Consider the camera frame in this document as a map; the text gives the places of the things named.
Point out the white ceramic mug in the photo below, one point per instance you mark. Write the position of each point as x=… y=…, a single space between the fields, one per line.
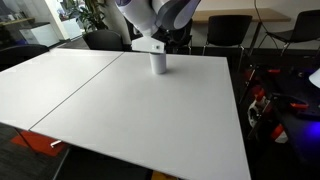
x=158 y=63

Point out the black robot cart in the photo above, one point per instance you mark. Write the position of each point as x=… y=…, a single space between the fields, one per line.
x=300 y=140

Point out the white planter box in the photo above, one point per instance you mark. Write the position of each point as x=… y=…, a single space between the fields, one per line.
x=72 y=28

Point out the green potted plant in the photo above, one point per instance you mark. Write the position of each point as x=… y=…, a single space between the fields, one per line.
x=90 y=15

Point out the white plastic piece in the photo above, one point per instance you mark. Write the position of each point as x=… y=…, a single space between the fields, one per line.
x=256 y=110

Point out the wooden shelf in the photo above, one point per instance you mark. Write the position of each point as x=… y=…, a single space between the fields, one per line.
x=16 y=22

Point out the black round-back chair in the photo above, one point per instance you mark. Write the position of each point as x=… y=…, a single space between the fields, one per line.
x=103 y=40
x=16 y=55

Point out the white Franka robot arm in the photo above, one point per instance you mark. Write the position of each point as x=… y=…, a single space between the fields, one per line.
x=140 y=13

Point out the white low cabinet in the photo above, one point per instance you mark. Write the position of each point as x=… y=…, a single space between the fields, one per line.
x=40 y=35

